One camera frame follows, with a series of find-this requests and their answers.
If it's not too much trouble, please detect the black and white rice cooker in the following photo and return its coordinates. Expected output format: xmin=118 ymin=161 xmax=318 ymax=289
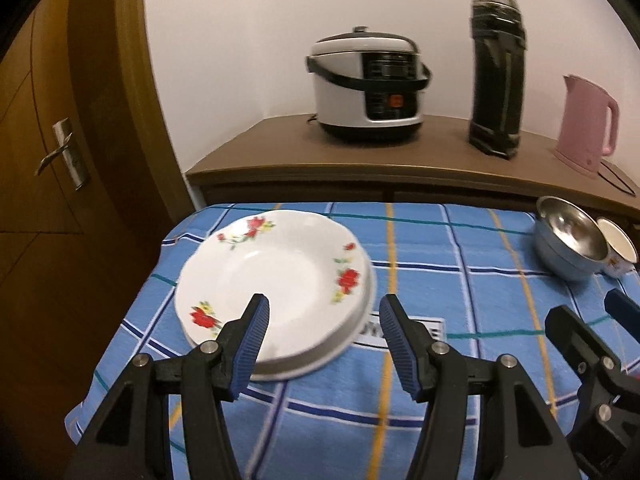
xmin=306 ymin=26 xmax=432 ymax=142

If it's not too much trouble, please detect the white plate with red flowers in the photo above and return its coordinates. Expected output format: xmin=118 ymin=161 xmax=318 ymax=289
xmin=174 ymin=210 xmax=372 ymax=366

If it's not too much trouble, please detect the white enamel bowl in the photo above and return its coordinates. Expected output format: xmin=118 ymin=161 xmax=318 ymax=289
xmin=597 ymin=217 xmax=639 ymax=279

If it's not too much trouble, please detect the white plate with pink print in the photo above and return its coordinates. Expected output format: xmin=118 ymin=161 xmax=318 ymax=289
xmin=187 ymin=260 xmax=377 ymax=382

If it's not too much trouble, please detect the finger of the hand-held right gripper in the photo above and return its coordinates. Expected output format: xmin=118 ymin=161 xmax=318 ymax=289
xmin=604 ymin=289 xmax=640 ymax=333
xmin=544 ymin=305 xmax=640 ymax=413

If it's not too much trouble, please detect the metal door handle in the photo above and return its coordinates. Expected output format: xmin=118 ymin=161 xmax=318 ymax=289
xmin=35 ymin=119 xmax=91 ymax=191

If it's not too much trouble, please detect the brown wooden sideboard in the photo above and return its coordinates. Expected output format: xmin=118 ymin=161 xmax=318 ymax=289
xmin=185 ymin=114 xmax=640 ymax=221

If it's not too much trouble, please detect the pink electric kettle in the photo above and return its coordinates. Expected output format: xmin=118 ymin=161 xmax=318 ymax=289
xmin=552 ymin=74 xmax=621 ymax=167

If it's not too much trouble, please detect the stainless steel bowl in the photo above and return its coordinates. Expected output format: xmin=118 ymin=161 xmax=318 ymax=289
xmin=534 ymin=196 xmax=609 ymax=282

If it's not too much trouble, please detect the wooden door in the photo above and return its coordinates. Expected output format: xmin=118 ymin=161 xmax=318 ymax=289
xmin=0 ymin=0 xmax=201 ymax=480

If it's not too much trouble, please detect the black kettle power cable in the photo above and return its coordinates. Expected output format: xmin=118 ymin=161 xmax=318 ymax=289
xmin=597 ymin=159 xmax=635 ymax=195

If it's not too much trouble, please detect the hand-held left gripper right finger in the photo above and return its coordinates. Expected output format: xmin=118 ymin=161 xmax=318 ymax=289
xmin=379 ymin=295 xmax=583 ymax=480

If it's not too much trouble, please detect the blue checkered tablecloth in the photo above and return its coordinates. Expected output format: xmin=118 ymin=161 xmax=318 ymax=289
xmin=65 ymin=202 xmax=640 ymax=480

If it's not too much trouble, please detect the black thermos flask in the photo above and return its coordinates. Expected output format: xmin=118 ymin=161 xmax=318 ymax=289
xmin=467 ymin=0 xmax=528 ymax=161

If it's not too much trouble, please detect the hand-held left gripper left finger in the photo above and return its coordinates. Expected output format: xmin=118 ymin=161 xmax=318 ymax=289
xmin=62 ymin=294 xmax=271 ymax=480

